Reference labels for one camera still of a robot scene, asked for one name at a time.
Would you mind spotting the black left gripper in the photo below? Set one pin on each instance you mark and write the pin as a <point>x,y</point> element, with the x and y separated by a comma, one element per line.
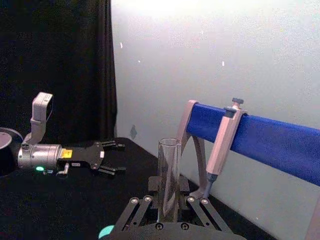
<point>82,156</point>

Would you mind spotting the grey pipette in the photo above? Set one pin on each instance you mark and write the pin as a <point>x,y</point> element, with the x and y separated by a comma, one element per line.
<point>222,145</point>

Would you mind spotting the clear plastic tube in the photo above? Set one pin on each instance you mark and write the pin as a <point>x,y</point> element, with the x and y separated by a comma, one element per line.
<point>169,175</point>

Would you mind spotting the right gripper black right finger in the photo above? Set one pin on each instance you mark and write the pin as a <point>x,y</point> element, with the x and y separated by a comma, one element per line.
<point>200,212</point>

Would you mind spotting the black curtain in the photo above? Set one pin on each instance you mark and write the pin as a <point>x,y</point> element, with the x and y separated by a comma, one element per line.
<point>55,62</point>

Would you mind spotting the black table cloth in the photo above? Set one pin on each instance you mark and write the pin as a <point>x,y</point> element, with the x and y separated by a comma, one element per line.
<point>50,207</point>

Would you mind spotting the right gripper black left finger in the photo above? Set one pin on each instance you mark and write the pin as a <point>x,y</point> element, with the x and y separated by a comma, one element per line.
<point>140,210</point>

